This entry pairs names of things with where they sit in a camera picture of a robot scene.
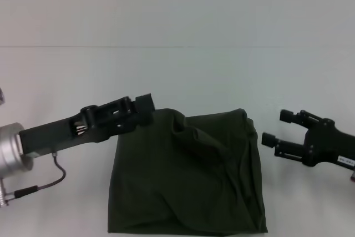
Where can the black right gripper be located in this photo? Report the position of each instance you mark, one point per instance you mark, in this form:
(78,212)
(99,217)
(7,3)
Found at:
(330,142)

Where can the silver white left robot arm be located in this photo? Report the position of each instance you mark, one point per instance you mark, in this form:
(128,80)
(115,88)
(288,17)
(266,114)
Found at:
(12,148)

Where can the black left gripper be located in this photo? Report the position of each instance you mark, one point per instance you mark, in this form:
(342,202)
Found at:
(63,134)

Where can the dark green t-shirt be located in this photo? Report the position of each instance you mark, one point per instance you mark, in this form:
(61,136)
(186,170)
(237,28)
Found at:
(188,178)

